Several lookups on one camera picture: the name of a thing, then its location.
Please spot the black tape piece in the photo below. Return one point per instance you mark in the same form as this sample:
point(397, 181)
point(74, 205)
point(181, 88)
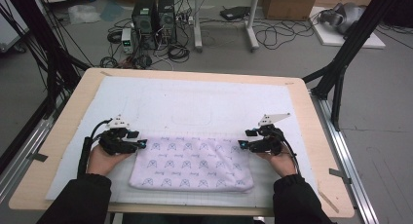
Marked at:
point(38, 157)

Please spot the white cabinet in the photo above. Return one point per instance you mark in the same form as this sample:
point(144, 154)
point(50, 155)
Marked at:
point(9, 29)

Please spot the clear plastic bag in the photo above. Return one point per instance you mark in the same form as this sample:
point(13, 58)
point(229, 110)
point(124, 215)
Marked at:
point(83, 14)

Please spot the person's left hand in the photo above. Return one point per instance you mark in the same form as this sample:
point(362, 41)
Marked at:
point(102, 162)

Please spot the lilac towel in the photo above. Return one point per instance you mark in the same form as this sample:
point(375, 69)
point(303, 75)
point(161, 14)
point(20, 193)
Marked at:
point(191, 165)

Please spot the large black computer tower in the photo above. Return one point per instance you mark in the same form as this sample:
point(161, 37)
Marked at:
point(144, 19)

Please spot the white power supply box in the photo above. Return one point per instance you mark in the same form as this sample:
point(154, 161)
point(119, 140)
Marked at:
point(127, 39)

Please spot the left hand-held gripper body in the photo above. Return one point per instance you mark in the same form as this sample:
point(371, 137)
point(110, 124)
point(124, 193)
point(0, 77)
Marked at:
point(115, 142)

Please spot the black flat device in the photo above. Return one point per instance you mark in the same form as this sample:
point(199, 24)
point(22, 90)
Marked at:
point(234, 13)

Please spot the brown cardboard box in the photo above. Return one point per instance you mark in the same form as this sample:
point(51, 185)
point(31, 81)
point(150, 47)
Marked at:
point(289, 5)

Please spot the thin wooden stick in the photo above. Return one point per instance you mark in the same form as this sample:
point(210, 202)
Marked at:
point(328, 201)

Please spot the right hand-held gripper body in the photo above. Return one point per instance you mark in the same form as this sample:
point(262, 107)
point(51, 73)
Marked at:
point(268, 142)

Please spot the teal floor sheet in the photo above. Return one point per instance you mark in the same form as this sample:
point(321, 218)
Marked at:
point(112, 11)

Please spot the slim black computer tower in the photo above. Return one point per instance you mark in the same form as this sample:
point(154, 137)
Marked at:
point(167, 19)

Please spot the white desk leg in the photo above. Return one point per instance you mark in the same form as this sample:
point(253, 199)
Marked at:
point(197, 29)
point(251, 29)

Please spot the black frame stand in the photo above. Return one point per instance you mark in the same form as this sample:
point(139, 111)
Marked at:
point(363, 29)
point(37, 26)

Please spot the grey tape piece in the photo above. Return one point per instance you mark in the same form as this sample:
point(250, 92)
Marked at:
point(339, 174)

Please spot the aluminium rail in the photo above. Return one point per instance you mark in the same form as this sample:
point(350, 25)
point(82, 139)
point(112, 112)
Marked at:
point(339, 149)
point(29, 142)

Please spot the white grid mat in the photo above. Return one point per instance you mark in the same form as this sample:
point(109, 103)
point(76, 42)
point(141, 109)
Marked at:
point(178, 104)

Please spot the person's right hand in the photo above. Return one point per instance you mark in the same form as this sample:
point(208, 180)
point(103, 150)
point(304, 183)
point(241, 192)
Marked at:
point(282, 165)

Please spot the grey rounded device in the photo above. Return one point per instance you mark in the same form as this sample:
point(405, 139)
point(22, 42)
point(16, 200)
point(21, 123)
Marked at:
point(345, 16)

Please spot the white floor board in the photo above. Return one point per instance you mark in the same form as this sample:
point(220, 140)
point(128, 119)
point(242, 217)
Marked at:
point(328, 37)

